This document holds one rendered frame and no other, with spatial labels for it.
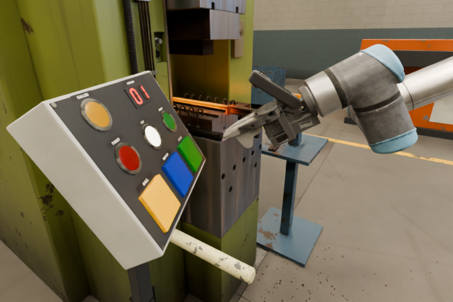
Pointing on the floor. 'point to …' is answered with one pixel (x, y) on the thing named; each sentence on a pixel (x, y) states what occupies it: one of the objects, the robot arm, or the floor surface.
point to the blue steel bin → (278, 75)
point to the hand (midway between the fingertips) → (226, 132)
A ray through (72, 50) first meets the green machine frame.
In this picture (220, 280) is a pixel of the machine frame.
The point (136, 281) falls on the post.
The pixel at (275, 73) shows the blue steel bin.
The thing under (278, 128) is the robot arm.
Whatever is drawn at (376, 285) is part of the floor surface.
